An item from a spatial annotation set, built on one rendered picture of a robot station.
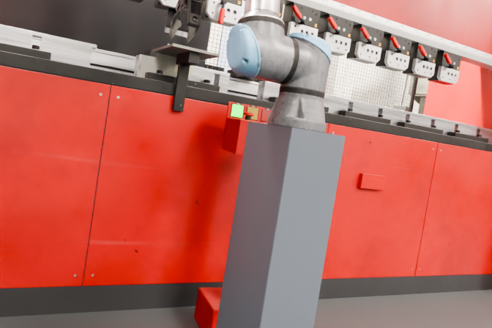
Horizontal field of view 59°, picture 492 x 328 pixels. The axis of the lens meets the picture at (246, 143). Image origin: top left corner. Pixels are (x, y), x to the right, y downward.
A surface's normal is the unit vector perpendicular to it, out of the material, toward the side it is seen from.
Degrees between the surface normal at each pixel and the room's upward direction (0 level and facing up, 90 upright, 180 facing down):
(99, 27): 90
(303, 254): 90
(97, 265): 90
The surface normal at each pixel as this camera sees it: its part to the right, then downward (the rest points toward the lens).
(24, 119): 0.45, 0.11
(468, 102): -0.88, -0.12
